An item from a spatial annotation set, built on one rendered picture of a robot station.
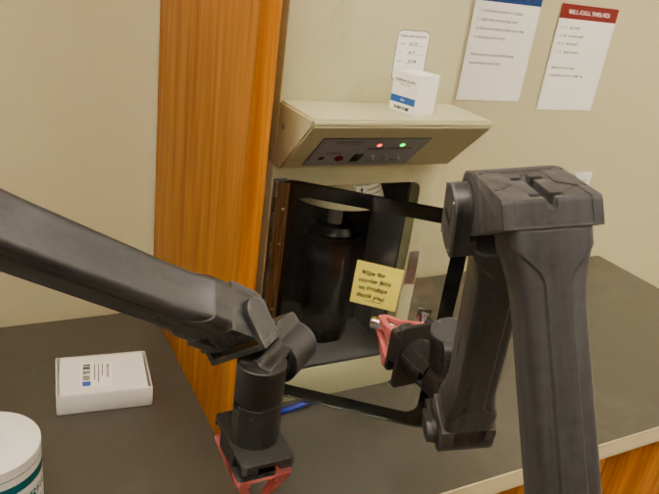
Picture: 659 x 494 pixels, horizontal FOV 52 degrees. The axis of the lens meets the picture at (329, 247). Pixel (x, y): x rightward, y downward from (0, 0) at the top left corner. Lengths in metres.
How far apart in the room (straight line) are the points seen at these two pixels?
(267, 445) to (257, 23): 0.52
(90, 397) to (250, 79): 0.63
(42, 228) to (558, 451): 0.44
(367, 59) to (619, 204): 1.43
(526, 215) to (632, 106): 1.74
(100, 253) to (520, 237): 0.36
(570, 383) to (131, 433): 0.85
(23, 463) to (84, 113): 0.71
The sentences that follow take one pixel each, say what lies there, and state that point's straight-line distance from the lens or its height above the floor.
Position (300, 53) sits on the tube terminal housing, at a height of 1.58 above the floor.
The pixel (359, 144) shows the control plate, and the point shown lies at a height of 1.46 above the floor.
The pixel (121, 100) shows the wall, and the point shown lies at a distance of 1.42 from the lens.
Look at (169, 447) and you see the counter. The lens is 1.20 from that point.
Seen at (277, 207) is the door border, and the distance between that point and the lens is 1.07.
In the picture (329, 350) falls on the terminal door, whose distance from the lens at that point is 1.16.
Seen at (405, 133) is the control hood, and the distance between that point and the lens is 1.03.
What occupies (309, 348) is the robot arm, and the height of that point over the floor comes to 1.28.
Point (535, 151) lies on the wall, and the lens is 2.01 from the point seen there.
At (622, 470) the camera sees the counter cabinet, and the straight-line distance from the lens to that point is 1.62.
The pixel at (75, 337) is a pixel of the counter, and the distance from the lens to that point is 1.48.
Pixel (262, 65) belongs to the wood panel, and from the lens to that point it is 0.91.
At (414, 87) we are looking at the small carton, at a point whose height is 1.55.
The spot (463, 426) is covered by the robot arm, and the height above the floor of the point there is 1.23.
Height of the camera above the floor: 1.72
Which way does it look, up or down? 23 degrees down
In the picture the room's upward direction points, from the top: 8 degrees clockwise
